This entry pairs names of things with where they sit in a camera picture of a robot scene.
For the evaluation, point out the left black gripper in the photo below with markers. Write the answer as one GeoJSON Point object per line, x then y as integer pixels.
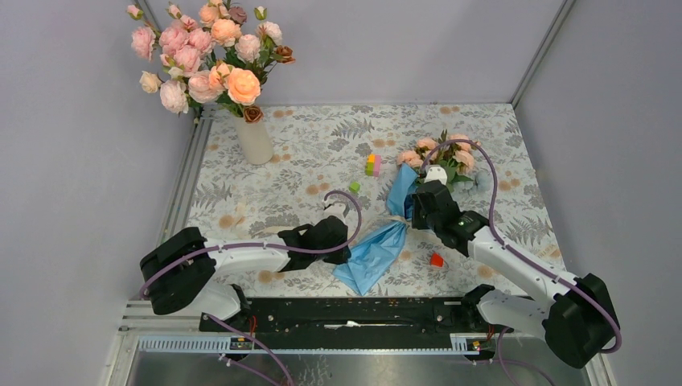
{"type": "Point", "coordinates": [340, 257]}

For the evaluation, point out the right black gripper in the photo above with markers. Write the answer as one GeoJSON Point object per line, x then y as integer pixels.
{"type": "Point", "coordinates": [417, 221]}

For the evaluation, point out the cream printed ribbon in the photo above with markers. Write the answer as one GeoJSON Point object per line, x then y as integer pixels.
{"type": "Point", "coordinates": [275, 218]}

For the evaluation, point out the flower bouquet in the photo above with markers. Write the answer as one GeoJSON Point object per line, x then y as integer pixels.
{"type": "Point", "coordinates": [374, 254]}

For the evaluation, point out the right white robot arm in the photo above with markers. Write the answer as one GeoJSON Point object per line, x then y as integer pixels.
{"type": "Point", "coordinates": [573, 315]}

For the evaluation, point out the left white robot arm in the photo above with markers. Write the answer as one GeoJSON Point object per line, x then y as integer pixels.
{"type": "Point", "coordinates": [179, 273]}

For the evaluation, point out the white ceramic vase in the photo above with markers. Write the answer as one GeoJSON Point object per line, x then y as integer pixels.
{"type": "Point", "coordinates": [255, 142]}

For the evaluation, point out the red block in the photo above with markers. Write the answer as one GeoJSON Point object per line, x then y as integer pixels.
{"type": "Point", "coordinates": [436, 260]}

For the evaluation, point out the stacked coloured toy blocks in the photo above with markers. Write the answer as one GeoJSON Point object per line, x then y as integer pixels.
{"type": "Point", "coordinates": [373, 165]}

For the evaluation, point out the pink and peach rose bunch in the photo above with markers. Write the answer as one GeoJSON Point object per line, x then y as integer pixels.
{"type": "Point", "coordinates": [209, 59]}

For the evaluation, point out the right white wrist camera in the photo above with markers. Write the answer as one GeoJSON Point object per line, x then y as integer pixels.
{"type": "Point", "coordinates": [435, 173]}

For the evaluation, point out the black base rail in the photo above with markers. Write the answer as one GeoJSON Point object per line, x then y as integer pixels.
{"type": "Point", "coordinates": [361, 324]}

